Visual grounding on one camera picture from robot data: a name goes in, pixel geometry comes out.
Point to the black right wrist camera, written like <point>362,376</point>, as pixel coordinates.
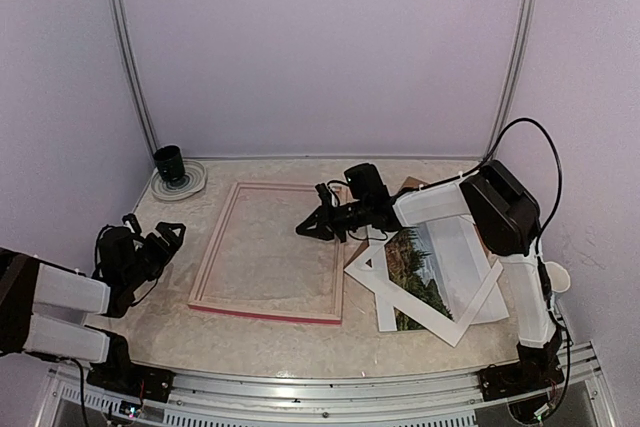
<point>364,184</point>

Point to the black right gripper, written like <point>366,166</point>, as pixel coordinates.
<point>323,230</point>

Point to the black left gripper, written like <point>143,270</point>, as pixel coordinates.
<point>165,253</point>

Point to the white mat board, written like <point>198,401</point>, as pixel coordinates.
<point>397,310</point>

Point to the aluminium front rail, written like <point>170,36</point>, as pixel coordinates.
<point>455,398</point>

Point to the right aluminium corner post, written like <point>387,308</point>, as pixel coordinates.
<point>516,59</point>

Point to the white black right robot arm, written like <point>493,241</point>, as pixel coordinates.
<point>507,219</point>

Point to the left aluminium corner post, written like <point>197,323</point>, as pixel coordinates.
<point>120,21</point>

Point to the pink wooden picture frame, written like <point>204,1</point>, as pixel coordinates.
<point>220,247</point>

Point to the grey spiral ceramic plate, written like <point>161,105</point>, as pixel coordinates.
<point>194,181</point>

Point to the landscape photo print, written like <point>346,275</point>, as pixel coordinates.
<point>443,263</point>

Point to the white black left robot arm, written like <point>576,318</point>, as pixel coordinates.
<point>35,293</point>

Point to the dark green speckled cup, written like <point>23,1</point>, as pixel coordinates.
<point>169,163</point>

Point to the aluminium corner post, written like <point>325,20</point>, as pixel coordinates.
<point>120,21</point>
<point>516,59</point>

